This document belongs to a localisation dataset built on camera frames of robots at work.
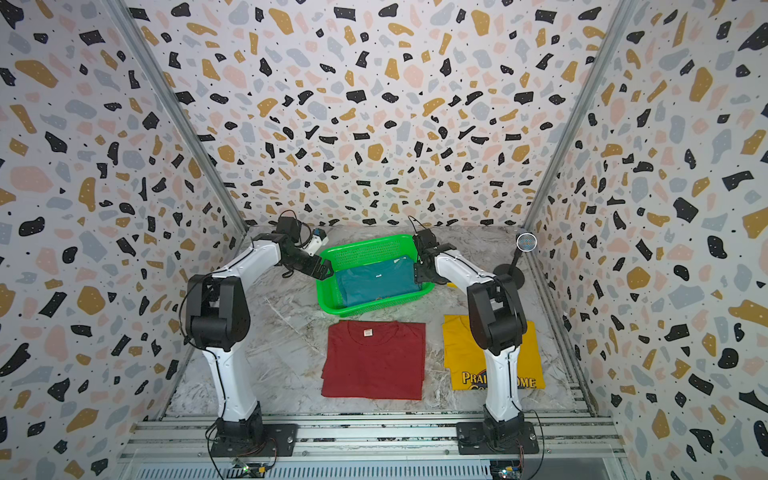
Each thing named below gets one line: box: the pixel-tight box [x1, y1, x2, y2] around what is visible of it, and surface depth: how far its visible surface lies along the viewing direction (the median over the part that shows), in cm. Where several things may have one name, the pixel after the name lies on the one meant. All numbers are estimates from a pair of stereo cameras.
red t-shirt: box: [321, 320, 426, 400], surface depth 89 cm
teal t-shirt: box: [336, 255, 422, 306], surface depth 107 cm
